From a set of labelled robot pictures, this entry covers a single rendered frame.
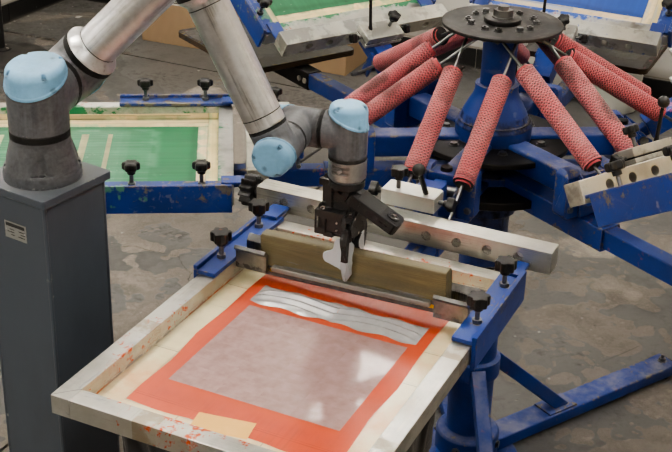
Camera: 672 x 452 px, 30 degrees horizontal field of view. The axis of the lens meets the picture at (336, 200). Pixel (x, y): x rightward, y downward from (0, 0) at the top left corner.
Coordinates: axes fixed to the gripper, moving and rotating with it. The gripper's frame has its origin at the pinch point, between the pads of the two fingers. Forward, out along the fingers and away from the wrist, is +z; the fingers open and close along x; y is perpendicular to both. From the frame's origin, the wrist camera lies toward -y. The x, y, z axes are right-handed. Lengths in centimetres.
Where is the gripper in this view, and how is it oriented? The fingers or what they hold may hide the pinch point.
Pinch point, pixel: (353, 271)
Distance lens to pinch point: 250.8
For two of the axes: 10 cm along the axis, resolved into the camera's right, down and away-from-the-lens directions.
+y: -9.0, -2.1, 3.8
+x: -4.3, 3.7, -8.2
